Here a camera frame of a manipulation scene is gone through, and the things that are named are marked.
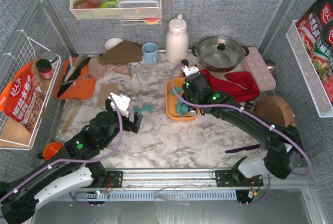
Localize tan felt coaster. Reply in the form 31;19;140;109
97;83;119;109

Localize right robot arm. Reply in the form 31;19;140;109
183;72;304;179

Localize white wire basket left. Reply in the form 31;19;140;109
1;30;62;150

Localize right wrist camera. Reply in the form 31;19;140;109
182;65;200;77

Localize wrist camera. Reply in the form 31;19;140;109
108;93;131;117
182;65;200;77

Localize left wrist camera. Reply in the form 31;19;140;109
108;93;131;117

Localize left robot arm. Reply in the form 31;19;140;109
1;99;143;223

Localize orange cutting board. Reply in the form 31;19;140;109
53;58;96;100

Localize black kitchen knife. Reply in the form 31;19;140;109
57;57;91;98

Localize orange snack bag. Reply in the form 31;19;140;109
1;62;44;133

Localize red lidded jar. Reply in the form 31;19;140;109
35;59;54;80

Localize brown cloth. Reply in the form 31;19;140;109
99;41;143;65

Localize purple spatula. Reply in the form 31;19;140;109
225;144;261;154

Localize red seasoning packets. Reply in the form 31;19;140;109
296;0;332;102

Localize silver lidded jar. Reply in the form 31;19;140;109
41;51;57;64

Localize orange storage basket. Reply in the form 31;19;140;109
165;79;200;122

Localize light blue mug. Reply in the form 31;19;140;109
142;42;160;65

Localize white thermos jug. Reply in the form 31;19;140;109
165;14;189;64

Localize small orange bottle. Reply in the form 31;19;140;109
181;59;189;66

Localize red cloth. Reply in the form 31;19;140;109
201;70;260;103

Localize white mesh basket right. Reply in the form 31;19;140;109
286;20;332;118

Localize orange cup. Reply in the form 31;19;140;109
42;141;63;161

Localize steel pot with lid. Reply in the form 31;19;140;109
191;36;249;72

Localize white bowl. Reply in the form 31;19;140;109
105;37;123;50

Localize clear plastic containers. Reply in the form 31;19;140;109
118;0;160;19

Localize pink egg tray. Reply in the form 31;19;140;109
241;47;276;91

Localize round wooden board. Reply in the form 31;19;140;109
255;96;296;127

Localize striped pink cloth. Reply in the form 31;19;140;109
88;56;132;81

